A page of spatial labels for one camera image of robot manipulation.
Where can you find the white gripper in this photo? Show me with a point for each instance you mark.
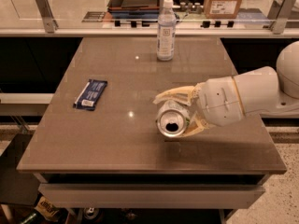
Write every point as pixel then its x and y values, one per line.
pixel 220 102

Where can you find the white green 7up can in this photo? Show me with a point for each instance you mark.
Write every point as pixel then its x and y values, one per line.
pixel 172 119

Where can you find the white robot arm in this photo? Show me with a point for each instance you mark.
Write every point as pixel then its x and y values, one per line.
pixel 267 91

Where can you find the metal can under table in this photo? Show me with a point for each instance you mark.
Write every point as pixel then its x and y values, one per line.
pixel 90 213

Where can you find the clear plastic water bottle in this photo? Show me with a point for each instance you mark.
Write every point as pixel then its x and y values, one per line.
pixel 166 32

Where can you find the blue snack wrapper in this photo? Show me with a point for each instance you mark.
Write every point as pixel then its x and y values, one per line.
pixel 90 95

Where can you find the brown cardboard box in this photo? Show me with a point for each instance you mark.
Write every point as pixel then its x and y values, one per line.
pixel 221 9

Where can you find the white table drawer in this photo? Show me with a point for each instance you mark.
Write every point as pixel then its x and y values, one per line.
pixel 152 196

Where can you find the yellow snack bag under table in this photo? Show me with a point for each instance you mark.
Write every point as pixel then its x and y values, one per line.
pixel 47 210

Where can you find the green bottle under table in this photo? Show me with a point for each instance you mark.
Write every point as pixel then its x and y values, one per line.
pixel 32 218

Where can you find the right metal glass bracket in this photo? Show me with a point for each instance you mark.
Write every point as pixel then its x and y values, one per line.
pixel 284 14

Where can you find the metal glass bracket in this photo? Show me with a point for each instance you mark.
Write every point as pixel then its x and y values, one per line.
pixel 284 14
pixel 49 22

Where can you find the left metal glass bracket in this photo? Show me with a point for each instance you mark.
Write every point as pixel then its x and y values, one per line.
pixel 49 22

